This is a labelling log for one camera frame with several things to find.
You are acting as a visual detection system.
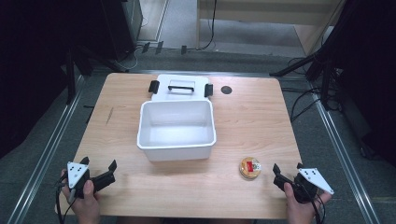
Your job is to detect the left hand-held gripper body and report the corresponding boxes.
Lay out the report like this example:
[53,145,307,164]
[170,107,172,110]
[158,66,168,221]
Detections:
[66,161,117,200]

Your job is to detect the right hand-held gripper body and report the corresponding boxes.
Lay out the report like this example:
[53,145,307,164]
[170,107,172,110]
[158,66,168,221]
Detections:
[273,167,335,204]

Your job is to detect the round snack cake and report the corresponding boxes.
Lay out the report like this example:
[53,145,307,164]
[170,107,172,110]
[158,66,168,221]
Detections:
[238,156,262,180]

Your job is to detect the white plastic storage box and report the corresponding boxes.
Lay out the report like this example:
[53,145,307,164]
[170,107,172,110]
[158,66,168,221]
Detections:
[136,99,218,162]

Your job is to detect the person's right hand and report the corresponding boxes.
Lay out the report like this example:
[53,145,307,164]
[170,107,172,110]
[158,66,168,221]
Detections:
[283,181,333,224]

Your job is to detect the person's left hand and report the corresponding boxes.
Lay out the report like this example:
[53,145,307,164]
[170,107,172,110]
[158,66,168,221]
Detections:
[60,169,103,224]

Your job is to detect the black tripod stand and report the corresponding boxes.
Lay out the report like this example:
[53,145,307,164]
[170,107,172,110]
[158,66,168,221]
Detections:
[269,0,353,111]
[64,43,125,105]

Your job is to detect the black cabinet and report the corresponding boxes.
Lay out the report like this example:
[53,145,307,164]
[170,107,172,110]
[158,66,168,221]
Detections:
[99,0,144,62]

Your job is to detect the light wooden furniture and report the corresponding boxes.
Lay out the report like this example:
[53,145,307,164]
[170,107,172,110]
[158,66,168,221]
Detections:
[195,0,347,57]

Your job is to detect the right hand-held gripper cable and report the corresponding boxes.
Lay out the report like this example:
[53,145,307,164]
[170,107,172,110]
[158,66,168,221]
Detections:
[297,183,327,224]

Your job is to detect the hand-held gripper cable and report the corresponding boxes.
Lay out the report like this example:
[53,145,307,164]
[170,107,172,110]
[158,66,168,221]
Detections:
[297,183,327,224]
[54,174,78,224]

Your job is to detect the left hand-held gripper cable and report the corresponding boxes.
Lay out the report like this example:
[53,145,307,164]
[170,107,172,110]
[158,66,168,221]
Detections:
[54,174,78,224]

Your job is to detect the metal floor rail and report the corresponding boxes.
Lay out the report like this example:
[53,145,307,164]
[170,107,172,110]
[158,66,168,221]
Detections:
[7,74,87,224]
[306,78,382,224]

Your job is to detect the black floor cables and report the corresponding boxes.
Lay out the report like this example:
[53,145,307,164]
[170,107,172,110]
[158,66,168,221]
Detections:
[280,57,342,123]

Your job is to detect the white box lid black handle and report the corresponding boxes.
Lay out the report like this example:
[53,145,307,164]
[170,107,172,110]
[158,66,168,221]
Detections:
[148,73,215,102]

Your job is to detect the white floor cable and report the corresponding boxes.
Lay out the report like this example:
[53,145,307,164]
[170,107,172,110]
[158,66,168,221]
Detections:
[120,43,148,72]

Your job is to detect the black hanging cable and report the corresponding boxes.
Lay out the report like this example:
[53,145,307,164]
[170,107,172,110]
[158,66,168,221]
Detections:
[198,0,218,51]

